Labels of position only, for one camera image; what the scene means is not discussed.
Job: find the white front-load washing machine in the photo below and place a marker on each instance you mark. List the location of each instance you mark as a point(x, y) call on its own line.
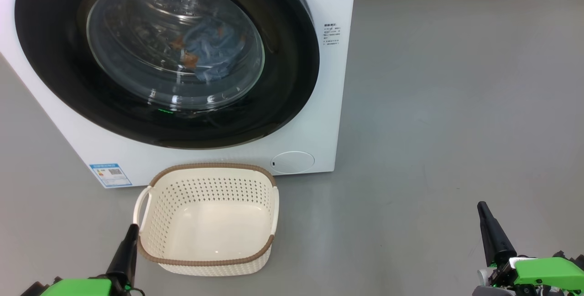
point(328, 104)

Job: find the black text warning sticker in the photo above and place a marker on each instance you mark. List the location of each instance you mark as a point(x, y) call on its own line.
point(331, 34)

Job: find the blue cartoon print garment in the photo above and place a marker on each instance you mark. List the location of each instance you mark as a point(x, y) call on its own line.
point(214, 45)

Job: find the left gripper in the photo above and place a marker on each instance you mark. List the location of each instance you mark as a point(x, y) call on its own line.
point(80, 288)

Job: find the cream perforated laundry basket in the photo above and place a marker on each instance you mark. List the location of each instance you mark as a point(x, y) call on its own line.
point(214, 232)

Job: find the blue energy label sticker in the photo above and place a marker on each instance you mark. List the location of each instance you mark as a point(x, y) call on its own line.
point(111, 175)

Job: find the washing machine drum with clothes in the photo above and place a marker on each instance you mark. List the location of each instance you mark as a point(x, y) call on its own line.
point(150, 13)

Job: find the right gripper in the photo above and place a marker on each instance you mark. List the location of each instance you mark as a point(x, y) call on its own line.
point(545, 273)

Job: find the round white filter cover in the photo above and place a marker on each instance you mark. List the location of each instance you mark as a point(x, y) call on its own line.
point(294, 162)

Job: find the blue white orange garment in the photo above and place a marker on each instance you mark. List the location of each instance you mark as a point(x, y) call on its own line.
point(189, 59)

